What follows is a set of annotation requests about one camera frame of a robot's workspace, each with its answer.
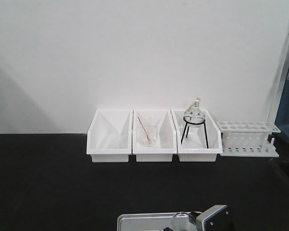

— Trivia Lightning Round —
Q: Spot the black wire tripod stand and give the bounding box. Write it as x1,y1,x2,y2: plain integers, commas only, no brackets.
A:
180,116,209,149

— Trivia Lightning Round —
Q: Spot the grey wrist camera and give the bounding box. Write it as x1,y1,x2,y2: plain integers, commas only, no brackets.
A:
196,205,232,231

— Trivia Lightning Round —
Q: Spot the white bin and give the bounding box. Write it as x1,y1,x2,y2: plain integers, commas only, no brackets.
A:
132,110,177,162
86,109,133,163
171,109,223,162

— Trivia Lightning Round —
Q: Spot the white bin left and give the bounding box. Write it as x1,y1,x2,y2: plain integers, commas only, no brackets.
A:
86,109,133,163

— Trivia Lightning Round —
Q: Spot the white test tube rack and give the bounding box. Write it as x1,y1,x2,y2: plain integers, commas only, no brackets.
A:
216,121,281,158

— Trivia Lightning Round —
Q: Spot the pink stirring rod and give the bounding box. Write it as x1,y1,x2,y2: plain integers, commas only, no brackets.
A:
137,116,151,142

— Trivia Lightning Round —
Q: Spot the silver metal tray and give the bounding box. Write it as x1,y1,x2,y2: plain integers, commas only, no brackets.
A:
117,211,203,231

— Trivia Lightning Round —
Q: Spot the glass beaker in bin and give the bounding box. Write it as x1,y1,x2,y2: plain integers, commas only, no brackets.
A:
137,116,158,147

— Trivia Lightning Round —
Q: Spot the clear glass beaker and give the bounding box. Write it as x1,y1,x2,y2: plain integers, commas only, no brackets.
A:
171,212,196,231

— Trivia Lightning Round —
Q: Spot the glass alcohol lamp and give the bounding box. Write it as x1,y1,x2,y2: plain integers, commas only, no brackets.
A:
184,97,205,128

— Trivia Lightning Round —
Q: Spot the white bin right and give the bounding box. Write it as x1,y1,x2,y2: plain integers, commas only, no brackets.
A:
171,109,223,162

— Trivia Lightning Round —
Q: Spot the white bin middle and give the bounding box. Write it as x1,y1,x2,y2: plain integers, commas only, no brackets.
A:
132,110,177,162

